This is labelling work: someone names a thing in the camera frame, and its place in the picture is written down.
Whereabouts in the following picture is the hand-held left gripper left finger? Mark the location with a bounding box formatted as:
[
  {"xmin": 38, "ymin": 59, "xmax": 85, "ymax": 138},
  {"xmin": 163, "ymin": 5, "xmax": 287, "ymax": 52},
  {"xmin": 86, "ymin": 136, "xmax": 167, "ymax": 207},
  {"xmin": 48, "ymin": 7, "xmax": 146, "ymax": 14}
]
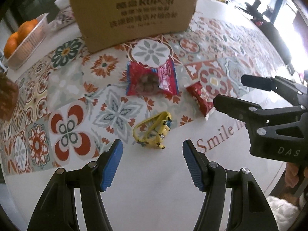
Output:
[{"xmin": 27, "ymin": 139, "xmax": 124, "ymax": 231}]

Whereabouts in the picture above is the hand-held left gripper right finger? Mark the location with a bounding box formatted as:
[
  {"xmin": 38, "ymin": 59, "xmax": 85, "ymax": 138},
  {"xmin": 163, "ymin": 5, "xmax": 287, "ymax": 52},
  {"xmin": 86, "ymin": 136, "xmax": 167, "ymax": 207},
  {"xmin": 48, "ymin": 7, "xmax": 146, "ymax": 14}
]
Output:
[{"xmin": 182, "ymin": 140, "xmax": 280, "ymax": 231}]

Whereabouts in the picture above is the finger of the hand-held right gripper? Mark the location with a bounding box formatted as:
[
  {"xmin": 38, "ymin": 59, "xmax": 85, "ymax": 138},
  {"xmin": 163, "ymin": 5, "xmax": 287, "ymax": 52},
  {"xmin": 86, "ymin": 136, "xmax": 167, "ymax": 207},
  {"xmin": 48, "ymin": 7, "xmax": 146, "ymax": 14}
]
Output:
[
  {"xmin": 213, "ymin": 94, "xmax": 308, "ymax": 135},
  {"xmin": 241, "ymin": 74, "xmax": 308, "ymax": 101}
]

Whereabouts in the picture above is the yellow cartoon figure strap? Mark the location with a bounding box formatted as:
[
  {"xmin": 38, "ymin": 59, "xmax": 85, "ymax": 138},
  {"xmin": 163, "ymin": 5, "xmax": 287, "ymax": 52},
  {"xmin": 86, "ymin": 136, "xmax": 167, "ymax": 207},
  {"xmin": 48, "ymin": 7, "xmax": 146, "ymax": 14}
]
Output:
[{"xmin": 133, "ymin": 111, "xmax": 173, "ymax": 150}]

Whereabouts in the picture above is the brown cardboard box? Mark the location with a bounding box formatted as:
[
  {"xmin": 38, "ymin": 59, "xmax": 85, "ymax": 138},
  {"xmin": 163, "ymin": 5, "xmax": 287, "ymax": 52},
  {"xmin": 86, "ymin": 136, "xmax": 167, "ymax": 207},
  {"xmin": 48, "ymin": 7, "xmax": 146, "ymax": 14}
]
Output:
[{"xmin": 67, "ymin": 0, "xmax": 204, "ymax": 53}]

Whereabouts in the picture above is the floral soft tissue pack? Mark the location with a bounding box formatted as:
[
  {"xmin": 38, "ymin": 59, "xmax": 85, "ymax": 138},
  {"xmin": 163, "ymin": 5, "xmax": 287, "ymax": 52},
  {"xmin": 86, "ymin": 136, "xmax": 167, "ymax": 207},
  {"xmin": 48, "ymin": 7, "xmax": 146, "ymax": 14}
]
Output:
[{"xmin": 48, "ymin": 5, "xmax": 78, "ymax": 31}]

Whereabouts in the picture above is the person's right hand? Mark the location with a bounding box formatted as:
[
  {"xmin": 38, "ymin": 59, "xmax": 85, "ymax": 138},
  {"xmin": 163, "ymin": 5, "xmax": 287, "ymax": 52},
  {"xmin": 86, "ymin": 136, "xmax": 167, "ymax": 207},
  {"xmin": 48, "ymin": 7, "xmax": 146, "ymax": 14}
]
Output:
[{"xmin": 285, "ymin": 163, "xmax": 308, "ymax": 198}]

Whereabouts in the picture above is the reddish foil snack packet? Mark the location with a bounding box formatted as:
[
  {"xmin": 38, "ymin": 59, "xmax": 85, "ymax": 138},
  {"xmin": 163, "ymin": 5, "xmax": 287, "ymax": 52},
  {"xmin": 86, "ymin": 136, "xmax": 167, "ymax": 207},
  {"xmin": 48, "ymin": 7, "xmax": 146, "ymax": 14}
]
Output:
[{"xmin": 185, "ymin": 82, "xmax": 216, "ymax": 121}]

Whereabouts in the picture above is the dark grey dining chair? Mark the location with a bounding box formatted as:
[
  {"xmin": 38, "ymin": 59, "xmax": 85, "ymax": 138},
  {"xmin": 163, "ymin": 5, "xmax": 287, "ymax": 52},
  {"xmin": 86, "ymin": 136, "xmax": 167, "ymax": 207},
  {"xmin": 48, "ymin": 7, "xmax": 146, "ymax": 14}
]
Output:
[{"xmin": 259, "ymin": 20, "xmax": 298, "ymax": 64}]

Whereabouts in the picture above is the white fluffy cloth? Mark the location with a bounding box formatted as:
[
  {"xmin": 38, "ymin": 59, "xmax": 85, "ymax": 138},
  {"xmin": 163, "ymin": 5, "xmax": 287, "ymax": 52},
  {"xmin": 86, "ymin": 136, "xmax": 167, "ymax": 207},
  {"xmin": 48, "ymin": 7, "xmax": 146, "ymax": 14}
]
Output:
[{"xmin": 267, "ymin": 196, "xmax": 302, "ymax": 231}]

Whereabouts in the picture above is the red blue snack packet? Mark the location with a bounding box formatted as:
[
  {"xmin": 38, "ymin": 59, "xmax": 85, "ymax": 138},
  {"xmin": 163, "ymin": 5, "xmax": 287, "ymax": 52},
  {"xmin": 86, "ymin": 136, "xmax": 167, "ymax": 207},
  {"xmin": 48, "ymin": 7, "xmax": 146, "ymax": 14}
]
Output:
[{"xmin": 126, "ymin": 60, "xmax": 179, "ymax": 97}]

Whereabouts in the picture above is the glass vase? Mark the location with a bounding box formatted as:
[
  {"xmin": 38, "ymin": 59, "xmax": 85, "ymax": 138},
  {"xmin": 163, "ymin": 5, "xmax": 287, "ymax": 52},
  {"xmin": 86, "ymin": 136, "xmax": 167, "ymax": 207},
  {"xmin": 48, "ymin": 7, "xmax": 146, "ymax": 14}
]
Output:
[{"xmin": 0, "ymin": 74, "xmax": 20, "ymax": 121}]

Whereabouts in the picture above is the white plastic fruit basket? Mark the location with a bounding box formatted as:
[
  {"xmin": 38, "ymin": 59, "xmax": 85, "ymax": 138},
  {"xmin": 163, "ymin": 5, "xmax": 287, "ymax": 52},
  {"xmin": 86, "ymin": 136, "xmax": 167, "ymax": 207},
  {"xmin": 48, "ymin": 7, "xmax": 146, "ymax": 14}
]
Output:
[{"xmin": 4, "ymin": 13, "xmax": 50, "ymax": 69}]

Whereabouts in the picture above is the orange fruit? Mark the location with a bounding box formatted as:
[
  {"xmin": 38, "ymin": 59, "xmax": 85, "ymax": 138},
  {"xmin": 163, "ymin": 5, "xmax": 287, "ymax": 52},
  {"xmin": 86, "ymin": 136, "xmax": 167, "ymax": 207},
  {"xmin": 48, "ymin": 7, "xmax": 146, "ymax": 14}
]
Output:
[
  {"xmin": 18, "ymin": 19, "xmax": 39, "ymax": 42},
  {"xmin": 3, "ymin": 32, "xmax": 20, "ymax": 59}
]

